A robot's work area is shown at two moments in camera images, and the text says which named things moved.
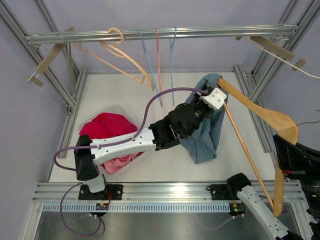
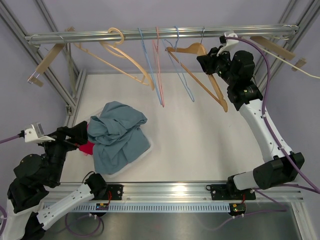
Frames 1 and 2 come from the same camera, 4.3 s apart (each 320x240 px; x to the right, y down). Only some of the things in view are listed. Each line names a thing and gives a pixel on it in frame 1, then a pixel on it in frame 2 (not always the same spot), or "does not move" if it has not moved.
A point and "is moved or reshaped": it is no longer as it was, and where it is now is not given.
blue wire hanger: x=171 y=49 -> x=174 y=46
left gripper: x=200 y=101 -> x=78 y=133
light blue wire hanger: x=150 y=66 does not move
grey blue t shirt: x=204 y=136 -> x=117 y=137
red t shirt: x=107 y=125 is moved or reshaped
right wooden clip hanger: x=269 y=44 does not move
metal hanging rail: x=70 y=37 does not move
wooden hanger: x=266 y=114 -> x=198 y=49
